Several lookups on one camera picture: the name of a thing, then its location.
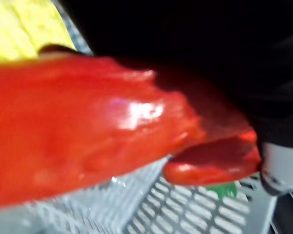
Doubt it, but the yellow corn cob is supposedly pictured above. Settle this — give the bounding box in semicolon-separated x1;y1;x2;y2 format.
0;0;77;64

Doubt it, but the green vegetable leaf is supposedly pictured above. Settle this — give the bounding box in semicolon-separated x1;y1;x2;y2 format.
205;181;239;198

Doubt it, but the grey plastic basket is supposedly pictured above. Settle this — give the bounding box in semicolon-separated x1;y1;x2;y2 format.
0;0;278;234

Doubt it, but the red bell pepper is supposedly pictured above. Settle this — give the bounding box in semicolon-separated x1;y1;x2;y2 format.
0;55;262;210

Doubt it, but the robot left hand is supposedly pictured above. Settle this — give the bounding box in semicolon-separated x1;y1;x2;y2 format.
38;0;293;196

